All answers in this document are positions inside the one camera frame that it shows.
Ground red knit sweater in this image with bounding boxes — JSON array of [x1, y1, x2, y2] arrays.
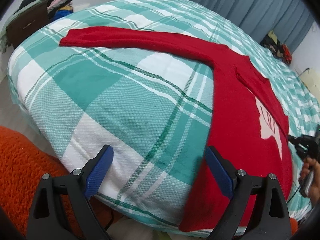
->
[[59, 26, 294, 233]]

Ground dark clothes heap by curtain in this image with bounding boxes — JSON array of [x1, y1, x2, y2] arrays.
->
[[260, 30, 292, 66]]

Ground pile of mixed clothes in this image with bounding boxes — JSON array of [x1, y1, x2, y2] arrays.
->
[[1, 0, 73, 53]]

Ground right hand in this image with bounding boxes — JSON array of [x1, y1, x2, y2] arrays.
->
[[299, 157, 320, 207]]

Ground orange fleece trousers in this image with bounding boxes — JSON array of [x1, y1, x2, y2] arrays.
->
[[1, 127, 117, 239]]

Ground blue-grey curtain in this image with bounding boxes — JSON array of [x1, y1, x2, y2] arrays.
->
[[189, 0, 315, 51]]

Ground teal plaid bed cover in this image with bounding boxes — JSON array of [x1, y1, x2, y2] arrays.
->
[[8, 0, 319, 237]]

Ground dark wooden cabinet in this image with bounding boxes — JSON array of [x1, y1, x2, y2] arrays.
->
[[5, 1, 49, 48]]

